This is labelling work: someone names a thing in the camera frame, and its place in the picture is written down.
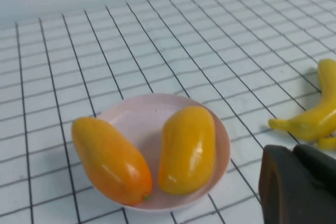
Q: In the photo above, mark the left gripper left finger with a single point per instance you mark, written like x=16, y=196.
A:
x=288, y=195

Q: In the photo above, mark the yellow-orange plastic mango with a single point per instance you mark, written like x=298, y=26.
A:
x=186, y=153

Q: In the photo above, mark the yellow plastic banana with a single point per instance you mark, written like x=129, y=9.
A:
x=315, y=124
x=328, y=143

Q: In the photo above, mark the pink round plate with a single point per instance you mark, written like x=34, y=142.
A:
x=141, y=119

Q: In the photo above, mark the deep orange plastic mango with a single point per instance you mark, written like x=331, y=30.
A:
x=110, y=161

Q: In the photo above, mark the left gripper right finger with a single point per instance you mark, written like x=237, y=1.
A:
x=320, y=166

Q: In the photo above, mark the white black-grid tablecloth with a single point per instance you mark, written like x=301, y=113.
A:
x=183, y=51

